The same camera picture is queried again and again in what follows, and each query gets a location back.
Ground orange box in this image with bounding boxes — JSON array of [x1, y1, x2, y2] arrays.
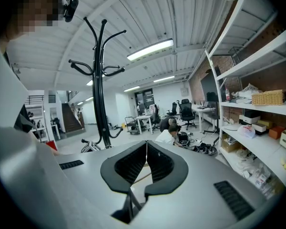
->
[[268, 125, 286, 140]]

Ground black trolley cart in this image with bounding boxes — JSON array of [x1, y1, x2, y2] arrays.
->
[[124, 116, 141, 135]]

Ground staircase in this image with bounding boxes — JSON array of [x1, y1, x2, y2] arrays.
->
[[61, 102, 86, 134]]

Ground white table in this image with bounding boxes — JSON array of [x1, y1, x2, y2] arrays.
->
[[136, 114, 156, 135]]

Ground white plastic bag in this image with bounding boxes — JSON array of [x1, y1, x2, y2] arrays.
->
[[237, 125, 256, 139]]

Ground black head-worn camera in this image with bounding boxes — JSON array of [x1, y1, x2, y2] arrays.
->
[[62, 0, 80, 23]]

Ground black glass door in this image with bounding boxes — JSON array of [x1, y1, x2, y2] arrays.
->
[[134, 89, 154, 111]]

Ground black office chair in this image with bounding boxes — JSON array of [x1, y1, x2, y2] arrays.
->
[[179, 98, 197, 131], [166, 102, 178, 116]]

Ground large black screen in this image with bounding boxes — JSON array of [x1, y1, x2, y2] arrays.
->
[[200, 65, 226, 103]]

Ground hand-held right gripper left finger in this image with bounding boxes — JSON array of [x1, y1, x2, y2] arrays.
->
[[100, 140, 148, 193]]

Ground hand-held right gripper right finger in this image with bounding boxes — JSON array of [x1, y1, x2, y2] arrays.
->
[[144, 140, 189, 197]]

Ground pile of black cables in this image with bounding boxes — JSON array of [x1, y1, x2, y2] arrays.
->
[[178, 131, 218, 156]]

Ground white metal shelving unit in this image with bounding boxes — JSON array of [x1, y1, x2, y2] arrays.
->
[[204, 0, 286, 200]]

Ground black coat stand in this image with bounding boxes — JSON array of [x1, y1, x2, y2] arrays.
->
[[68, 16, 127, 153]]

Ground person's head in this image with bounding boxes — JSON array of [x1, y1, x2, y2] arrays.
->
[[3, 0, 64, 42]]

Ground wicker basket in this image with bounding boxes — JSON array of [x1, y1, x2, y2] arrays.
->
[[251, 89, 286, 105]]

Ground long ceiling light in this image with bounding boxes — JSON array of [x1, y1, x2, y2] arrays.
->
[[123, 85, 141, 93], [126, 39, 174, 62], [153, 75, 176, 83]]

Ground long white desk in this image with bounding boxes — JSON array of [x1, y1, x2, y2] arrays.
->
[[191, 103, 215, 132]]

